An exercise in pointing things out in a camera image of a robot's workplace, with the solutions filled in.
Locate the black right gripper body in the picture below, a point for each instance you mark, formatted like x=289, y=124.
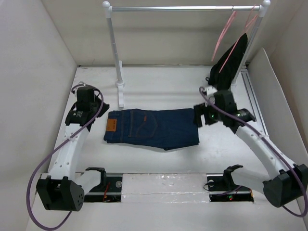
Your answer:
x=220, y=115

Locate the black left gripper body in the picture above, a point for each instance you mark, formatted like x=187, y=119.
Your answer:
x=96, y=106

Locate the dark blue denim trousers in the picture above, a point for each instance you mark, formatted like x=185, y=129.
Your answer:
x=164, y=129

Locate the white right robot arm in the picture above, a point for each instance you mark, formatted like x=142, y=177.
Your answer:
x=285, y=180

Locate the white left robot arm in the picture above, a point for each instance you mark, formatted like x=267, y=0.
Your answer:
x=61, y=190

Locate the empty pink hanger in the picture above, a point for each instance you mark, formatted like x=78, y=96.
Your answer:
x=223, y=33

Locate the black hanging garment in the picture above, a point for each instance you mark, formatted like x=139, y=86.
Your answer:
x=224, y=71

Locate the white board right side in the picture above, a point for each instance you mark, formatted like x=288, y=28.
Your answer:
x=276, y=113

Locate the white clothes rack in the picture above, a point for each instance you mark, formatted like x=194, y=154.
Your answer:
x=109, y=10

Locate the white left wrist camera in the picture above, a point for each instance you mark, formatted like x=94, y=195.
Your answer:
x=77, y=86

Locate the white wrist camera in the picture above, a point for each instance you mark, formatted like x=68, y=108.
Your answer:
x=77, y=86
x=209, y=91

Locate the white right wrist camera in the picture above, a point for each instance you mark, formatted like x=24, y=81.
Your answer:
x=209, y=91

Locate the aluminium rail right side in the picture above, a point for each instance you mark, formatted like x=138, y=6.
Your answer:
x=253, y=98

